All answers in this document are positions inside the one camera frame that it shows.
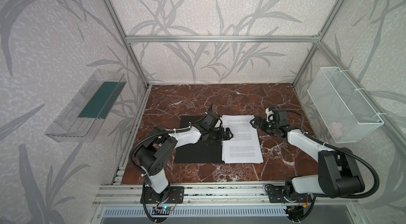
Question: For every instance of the electronics board with wires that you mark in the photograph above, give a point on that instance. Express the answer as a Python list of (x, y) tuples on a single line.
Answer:
[(300, 212), (159, 214)]

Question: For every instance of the right electronics board with wires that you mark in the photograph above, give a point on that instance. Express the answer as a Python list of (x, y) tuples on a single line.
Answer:
[(300, 212)]

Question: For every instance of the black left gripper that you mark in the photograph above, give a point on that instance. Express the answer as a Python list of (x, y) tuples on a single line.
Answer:
[(220, 133)]

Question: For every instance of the pink object in basket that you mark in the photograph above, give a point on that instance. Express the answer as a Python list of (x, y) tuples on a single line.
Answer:
[(335, 129)]

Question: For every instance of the white paper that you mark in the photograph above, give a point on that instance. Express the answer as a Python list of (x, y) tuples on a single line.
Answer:
[(244, 147)]

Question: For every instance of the aluminium front rail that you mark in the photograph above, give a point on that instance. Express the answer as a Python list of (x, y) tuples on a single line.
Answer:
[(195, 194)]

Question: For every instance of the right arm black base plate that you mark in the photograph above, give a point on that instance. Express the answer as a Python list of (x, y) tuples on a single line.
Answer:
[(279, 194)]

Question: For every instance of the clear plastic wall tray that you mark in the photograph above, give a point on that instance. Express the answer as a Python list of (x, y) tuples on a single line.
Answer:
[(83, 117)]

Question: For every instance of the left electronics board with wires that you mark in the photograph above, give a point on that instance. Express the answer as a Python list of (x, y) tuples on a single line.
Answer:
[(159, 214)]

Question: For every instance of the white wire mesh basket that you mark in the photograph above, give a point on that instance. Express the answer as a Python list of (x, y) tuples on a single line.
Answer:
[(337, 99)]

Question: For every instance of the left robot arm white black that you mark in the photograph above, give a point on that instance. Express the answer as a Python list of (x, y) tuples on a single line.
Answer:
[(151, 155)]

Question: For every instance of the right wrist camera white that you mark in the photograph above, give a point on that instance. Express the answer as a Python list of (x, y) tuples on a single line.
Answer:
[(269, 114)]

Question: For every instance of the aluminium cage frame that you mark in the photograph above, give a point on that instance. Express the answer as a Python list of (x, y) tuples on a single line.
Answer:
[(214, 41)]

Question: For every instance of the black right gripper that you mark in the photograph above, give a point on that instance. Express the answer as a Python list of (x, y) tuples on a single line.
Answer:
[(261, 122)]

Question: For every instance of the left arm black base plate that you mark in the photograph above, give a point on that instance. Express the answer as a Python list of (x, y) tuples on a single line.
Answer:
[(153, 197)]

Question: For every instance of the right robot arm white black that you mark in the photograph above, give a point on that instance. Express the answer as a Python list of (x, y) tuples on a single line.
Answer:
[(338, 174)]

